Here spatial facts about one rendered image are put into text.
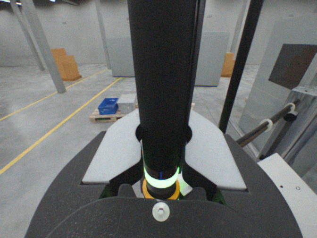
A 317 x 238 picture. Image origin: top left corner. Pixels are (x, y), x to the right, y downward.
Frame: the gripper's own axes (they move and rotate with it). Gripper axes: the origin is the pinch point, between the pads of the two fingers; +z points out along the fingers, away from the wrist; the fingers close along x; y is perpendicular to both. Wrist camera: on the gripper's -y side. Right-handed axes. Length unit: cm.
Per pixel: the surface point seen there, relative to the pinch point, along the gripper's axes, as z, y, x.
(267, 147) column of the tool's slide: 38, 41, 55
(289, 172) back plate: 16, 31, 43
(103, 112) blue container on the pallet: 254, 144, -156
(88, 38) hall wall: 1220, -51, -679
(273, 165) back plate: 20, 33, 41
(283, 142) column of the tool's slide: 35, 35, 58
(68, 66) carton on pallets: 643, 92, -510
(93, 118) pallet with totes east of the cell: 241, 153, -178
